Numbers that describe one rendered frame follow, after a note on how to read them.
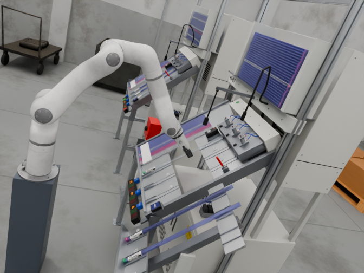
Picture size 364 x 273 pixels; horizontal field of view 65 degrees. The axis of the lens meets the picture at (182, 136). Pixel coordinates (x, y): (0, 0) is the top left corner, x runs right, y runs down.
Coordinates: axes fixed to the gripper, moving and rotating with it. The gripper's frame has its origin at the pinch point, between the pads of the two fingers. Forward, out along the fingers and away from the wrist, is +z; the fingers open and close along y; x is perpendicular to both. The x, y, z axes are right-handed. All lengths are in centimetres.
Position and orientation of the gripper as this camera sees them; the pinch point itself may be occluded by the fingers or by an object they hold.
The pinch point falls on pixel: (188, 153)
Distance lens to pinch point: 167.0
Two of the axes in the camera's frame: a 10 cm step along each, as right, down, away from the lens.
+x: -8.8, 4.6, 1.2
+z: 4.5, 7.3, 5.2
